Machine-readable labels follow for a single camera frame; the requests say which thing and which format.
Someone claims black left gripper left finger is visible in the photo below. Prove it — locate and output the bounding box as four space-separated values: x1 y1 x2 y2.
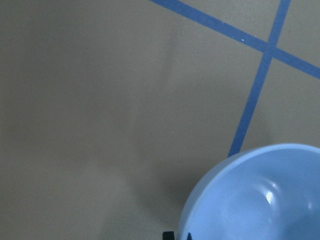
162 231 175 240

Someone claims blue bowl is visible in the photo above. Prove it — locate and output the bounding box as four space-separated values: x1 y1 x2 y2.
177 143 320 240

